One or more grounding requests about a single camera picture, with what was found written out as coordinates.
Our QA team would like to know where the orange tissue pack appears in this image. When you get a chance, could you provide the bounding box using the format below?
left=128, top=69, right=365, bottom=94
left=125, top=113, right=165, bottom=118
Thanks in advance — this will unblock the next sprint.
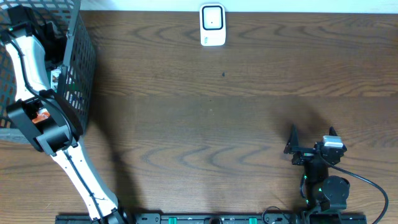
left=32, top=109, right=50, bottom=124

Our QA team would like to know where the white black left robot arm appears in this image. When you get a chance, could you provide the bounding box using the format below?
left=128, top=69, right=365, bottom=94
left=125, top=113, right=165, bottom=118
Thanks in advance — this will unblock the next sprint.
left=1, top=1, right=131, bottom=223

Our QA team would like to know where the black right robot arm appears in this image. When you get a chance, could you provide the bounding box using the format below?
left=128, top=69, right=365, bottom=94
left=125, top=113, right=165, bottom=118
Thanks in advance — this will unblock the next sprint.
left=284, top=126, right=350, bottom=213

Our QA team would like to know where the grey plastic mesh basket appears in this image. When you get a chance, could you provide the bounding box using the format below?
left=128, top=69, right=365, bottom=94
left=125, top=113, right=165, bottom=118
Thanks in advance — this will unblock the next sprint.
left=1, top=0, right=96, bottom=144

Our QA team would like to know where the green white gloves package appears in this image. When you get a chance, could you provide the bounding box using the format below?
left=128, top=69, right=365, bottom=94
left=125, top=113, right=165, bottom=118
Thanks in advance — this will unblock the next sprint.
left=49, top=67, right=62, bottom=92

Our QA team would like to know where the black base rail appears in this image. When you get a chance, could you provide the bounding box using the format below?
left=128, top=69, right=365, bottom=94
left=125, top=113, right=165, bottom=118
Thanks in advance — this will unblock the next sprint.
left=55, top=212, right=368, bottom=224

